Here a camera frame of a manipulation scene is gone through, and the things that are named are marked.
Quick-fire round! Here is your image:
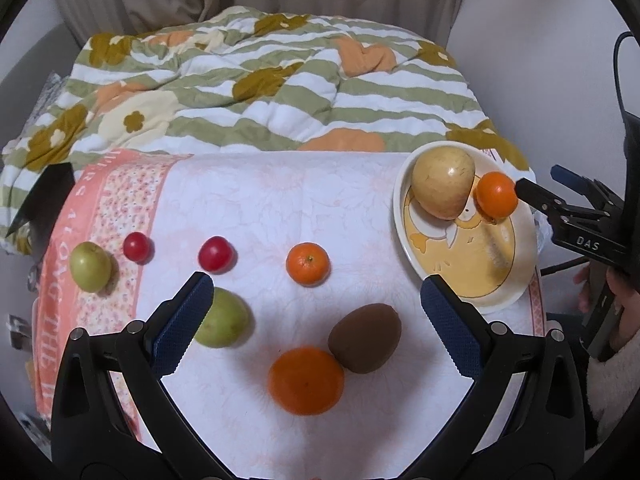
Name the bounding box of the striped floral blanket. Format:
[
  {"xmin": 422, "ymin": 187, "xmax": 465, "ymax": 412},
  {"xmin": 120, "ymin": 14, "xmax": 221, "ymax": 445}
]
[{"xmin": 0, "ymin": 5, "xmax": 538, "ymax": 256}]

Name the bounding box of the pink and white cloth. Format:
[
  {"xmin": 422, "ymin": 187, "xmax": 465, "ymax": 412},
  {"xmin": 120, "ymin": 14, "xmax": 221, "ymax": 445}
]
[{"xmin": 32, "ymin": 149, "xmax": 548, "ymax": 466}]

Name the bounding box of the small mandarin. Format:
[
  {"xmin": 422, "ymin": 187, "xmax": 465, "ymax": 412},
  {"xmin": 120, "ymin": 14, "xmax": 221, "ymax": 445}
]
[{"xmin": 285, "ymin": 242, "xmax": 331, "ymax": 288}]

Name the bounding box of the brown kiwi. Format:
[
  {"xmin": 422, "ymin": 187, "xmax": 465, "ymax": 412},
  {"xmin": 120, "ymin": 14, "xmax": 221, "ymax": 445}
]
[{"xmin": 328, "ymin": 303, "xmax": 402, "ymax": 375}]

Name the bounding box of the grey patterned cloth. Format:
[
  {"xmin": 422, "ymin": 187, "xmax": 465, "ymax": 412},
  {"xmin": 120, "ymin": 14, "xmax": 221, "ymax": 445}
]
[{"xmin": 27, "ymin": 72, "xmax": 68, "ymax": 128}]

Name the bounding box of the person's right hand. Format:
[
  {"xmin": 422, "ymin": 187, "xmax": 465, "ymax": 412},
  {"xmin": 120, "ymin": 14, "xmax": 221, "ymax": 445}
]
[{"xmin": 574, "ymin": 266, "xmax": 640, "ymax": 351}]

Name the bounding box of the red cherry tomato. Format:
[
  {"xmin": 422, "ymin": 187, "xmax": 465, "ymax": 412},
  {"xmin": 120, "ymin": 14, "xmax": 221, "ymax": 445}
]
[
  {"xmin": 123, "ymin": 232, "xmax": 153, "ymax": 264},
  {"xmin": 198, "ymin": 235, "xmax": 235, "ymax": 274}
]

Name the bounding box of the black cable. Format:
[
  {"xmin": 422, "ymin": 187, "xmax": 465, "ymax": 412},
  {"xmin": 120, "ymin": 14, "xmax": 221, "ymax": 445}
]
[
  {"xmin": 612, "ymin": 31, "xmax": 640, "ymax": 121},
  {"xmin": 540, "ymin": 256, "xmax": 587, "ymax": 277}
]

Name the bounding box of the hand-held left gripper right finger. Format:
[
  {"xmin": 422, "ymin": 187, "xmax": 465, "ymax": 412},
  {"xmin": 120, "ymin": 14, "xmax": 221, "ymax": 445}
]
[{"xmin": 400, "ymin": 274, "xmax": 586, "ymax": 480}]

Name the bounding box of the large green fruit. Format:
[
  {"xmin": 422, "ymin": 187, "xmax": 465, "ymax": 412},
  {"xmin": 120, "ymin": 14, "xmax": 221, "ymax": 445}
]
[{"xmin": 194, "ymin": 287, "xmax": 251, "ymax": 349}]

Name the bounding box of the large orange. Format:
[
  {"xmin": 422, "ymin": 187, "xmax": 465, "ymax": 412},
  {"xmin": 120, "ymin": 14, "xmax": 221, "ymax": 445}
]
[{"xmin": 268, "ymin": 346, "xmax": 346, "ymax": 416}]

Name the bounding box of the medium orange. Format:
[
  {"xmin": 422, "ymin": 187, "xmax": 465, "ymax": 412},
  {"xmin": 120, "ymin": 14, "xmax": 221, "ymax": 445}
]
[{"xmin": 474, "ymin": 171, "xmax": 519, "ymax": 219}]

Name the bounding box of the yellow apple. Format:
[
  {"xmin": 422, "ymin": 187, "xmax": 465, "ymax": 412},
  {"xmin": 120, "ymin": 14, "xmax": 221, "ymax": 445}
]
[{"xmin": 411, "ymin": 143, "xmax": 476, "ymax": 220}]

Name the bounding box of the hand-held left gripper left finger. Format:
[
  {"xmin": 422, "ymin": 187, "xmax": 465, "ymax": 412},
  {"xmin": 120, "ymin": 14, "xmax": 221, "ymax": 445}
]
[{"xmin": 51, "ymin": 271, "xmax": 236, "ymax": 480}]

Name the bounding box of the small green fruit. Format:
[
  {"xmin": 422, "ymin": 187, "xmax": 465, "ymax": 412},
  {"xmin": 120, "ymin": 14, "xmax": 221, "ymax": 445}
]
[{"xmin": 69, "ymin": 241, "xmax": 113, "ymax": 293}]

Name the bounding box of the dark flat object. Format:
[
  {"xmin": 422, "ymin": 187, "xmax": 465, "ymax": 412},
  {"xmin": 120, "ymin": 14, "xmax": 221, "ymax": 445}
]
[{"xmin": 5, "ymin": 161, "xmax": 76, "ymax": 256}]

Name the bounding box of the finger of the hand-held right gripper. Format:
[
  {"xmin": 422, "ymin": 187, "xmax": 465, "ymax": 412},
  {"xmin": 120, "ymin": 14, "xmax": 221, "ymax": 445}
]
[
  {"xmin": 515, "ymin": 178, "xmax": 576, "ymax": 221},
  {"xmin": 550, "ymin": 164, "xmax": 623, "ymax": 211}
]

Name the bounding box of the cartoon print plate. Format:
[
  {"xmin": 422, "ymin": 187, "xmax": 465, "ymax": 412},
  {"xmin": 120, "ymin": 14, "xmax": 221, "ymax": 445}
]
[{"xmin": 392, "ymin": 141, "xmax": 538, "ymax": 309}]

